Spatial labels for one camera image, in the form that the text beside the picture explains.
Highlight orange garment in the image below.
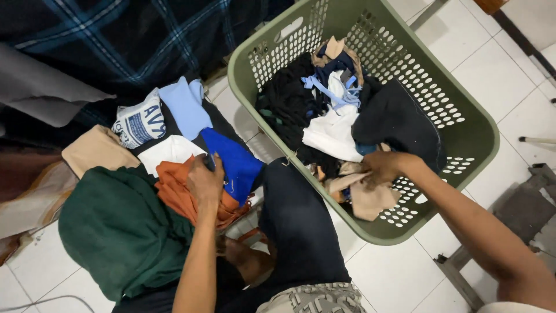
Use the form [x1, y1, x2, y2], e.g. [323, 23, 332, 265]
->
[154, 156, 253, 230]

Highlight beige garment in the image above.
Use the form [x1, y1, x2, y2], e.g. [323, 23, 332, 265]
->
[323, 161, 402, 221]

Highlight tan crumpled garment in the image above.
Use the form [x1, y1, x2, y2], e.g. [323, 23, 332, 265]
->
[311, 36, 365, 85]

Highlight person's right hand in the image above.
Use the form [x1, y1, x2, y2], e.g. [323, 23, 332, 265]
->
[361, 151, 410, 186]

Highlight white pole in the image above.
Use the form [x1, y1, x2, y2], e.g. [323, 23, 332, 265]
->
[519, 136, 556, 147]

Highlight dark navy trousers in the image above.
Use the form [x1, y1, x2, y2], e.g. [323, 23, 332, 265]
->
[351, 78, 448, 174]

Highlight navy crumpled garment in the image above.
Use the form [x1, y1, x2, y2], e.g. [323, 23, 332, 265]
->
[314, 43, 362, 90]

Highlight royal blue folded garment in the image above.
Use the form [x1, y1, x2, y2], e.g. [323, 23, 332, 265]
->
[200, 127, 266, 208]

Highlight brown patterned bed sheet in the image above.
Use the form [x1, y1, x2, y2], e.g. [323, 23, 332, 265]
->
[0, 145, 80, 267]

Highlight grey cloth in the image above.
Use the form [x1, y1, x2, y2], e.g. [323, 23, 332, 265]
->
[0, 43, 117, 128]

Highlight dark blue plaid blanket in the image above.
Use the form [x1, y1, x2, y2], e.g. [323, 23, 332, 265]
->
[0, 0, 296, 144]

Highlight person's grey patterned shirt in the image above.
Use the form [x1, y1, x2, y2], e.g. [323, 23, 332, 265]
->
[255, 283, 367, 313]

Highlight plain white folded garment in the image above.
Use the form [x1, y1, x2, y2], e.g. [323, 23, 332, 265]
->
[137, 135, 207, 178]

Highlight light blue strappy garment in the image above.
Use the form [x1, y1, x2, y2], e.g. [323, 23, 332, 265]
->
[301, 74, 363, 110]

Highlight green perforated laundry basket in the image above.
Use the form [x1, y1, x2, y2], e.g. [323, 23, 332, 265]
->
[227, 0, 501, 246]

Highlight black crumpled garment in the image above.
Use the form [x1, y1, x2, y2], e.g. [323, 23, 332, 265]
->
[255, 52, 340, 178]

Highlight light blue folded garment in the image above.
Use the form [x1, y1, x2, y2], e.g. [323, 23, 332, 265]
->
[158, 77, 214, 141]

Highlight white crumpled garment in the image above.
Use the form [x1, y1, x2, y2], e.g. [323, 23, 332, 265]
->
[302, 70, 365, 163]

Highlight white printed folded garment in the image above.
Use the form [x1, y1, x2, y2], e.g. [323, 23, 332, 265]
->
[111, 88, 167, 150]

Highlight tan folded garment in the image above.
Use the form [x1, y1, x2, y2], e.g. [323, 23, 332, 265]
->
[61, 125, 141, 180]

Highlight person's bare foot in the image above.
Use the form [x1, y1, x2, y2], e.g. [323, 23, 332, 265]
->
[216, 236, 276, 286]

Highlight brown wooden furniture leg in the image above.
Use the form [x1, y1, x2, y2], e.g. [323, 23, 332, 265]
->
[473, 0, 510, 15]

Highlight person's white sleeve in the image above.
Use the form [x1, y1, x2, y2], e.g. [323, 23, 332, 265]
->
[477, 301, 556, 313]

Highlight dark green garment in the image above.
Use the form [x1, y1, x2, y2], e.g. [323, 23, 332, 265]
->
[58, 164, 195, 303]

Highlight person's left hand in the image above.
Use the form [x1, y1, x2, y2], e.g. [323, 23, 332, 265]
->
[187, 153, 226, 209]

